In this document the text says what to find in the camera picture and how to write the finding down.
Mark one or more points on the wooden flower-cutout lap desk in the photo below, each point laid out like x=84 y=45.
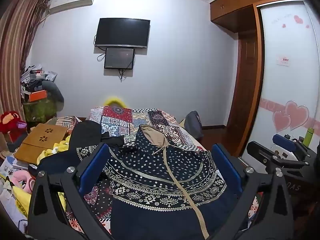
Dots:
x=40 y=140

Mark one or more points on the white air conditioner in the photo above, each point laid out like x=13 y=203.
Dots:
x=72 y=1

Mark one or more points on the navy patterned hooded garment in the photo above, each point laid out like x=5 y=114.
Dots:
x=155 y=180

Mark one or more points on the large black wall television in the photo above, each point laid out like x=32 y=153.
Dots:
x=122 y=33

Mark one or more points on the red plush toy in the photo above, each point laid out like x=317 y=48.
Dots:
x=10 y=121

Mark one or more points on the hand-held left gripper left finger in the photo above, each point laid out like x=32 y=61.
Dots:
x=95 y=165

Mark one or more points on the yellow garment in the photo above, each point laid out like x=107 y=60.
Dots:
x=61 y=147

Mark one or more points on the striped curtain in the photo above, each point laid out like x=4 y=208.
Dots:
x=15 y=50

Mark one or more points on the wooden overhead cabinet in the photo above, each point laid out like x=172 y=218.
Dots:
x=240 y=2

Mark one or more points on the white storage box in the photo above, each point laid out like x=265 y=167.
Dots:
x=287 y=155

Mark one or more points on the black garment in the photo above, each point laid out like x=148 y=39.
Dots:
x=85 y=135

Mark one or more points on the grey backpack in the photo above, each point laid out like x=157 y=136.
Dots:
x=193 y=125

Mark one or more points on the yellow hoop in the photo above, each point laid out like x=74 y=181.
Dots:
x=116 y=100

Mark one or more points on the small black wall monitor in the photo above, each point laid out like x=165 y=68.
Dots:
x=119 y=58

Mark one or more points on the patchwork bedspread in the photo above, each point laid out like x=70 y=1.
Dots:
x=117 y=120

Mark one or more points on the green bottle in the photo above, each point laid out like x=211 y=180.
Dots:
x=308 y=137

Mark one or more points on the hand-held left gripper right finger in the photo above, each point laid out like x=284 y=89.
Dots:
x=226 y=165

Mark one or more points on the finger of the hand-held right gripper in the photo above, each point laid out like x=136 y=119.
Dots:
x=260 y=152
x=283 y=141

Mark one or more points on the orange box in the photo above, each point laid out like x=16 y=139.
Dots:
x=37 y=95

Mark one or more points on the green cloth-covered cabinet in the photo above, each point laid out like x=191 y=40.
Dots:
x=40 y=110

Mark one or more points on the pink plush item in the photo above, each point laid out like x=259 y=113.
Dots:
x=22 y=181

